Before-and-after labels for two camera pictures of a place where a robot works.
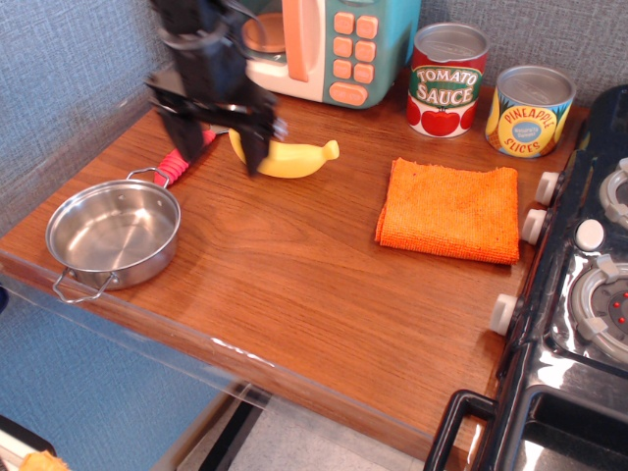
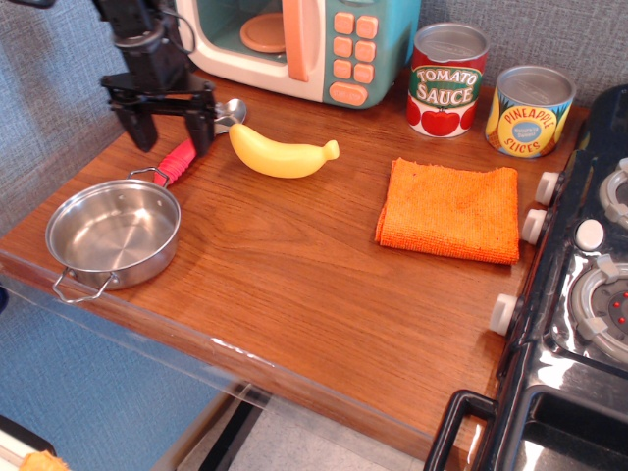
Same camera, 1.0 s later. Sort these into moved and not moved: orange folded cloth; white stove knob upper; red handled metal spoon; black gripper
Moved: black gripper
Not moved: orange folded cloth; white stove knob upper; red handled metal spoon
